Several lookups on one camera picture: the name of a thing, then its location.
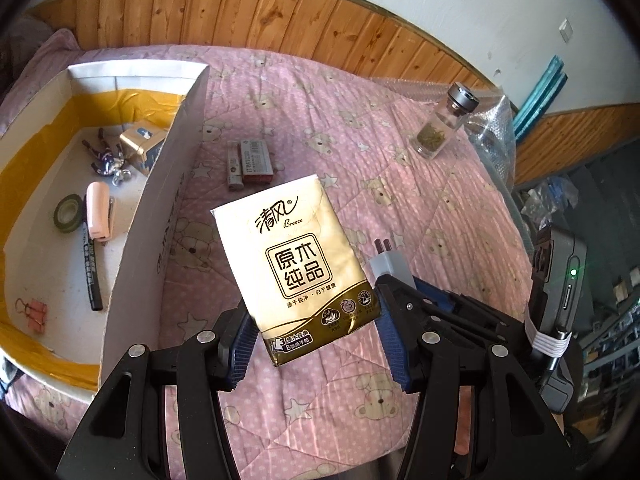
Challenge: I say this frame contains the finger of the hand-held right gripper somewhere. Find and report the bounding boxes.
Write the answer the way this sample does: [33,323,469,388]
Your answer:
[375,272,531,349]
[411,279,534,334]

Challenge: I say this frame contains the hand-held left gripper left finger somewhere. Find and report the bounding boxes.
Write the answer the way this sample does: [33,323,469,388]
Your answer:
[57,309,261,480]

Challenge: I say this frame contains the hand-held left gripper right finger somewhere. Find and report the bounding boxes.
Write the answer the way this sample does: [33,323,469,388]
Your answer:
[378,310,572,480]

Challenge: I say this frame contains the white charger plug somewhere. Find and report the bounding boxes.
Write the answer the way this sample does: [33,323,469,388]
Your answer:
[367,239,414,281]

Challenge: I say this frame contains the beige tissue packet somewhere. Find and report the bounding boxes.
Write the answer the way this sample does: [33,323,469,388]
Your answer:
[210,174,382,368]

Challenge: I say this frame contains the black marker pen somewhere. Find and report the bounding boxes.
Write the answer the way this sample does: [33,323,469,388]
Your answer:
[80,232,104,311]

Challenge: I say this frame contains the beige oval case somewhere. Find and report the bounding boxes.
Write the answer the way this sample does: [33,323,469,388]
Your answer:
[86,181,116,244]

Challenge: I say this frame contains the white cardboard box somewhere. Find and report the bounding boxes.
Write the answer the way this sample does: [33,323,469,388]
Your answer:
[0,60,211,392]

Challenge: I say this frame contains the green tape roll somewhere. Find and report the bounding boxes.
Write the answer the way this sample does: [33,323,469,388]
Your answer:
[54,194,85,235]

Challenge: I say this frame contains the small gold box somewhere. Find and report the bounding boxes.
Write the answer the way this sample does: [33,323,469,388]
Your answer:
[119,122,168,177]

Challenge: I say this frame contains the purple toy figure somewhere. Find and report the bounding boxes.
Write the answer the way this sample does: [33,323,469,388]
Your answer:
[82,130,132,186]

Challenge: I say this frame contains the clear bubble wrap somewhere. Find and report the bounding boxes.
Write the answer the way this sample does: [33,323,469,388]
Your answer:
[375,77,519,201]

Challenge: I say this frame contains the glass bottle with metal cap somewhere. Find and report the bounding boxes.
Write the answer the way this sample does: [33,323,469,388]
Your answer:
[411,84,480,158]

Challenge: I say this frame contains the white printed card pack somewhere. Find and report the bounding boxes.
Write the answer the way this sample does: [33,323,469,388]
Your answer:
[239,140,275,184]

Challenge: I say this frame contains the teal plastic strips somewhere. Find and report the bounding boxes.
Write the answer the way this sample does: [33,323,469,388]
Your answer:
[515,55,569,136]

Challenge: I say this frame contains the pink printed blanket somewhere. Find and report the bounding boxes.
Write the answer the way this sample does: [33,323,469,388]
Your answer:
[0,27,536,480]

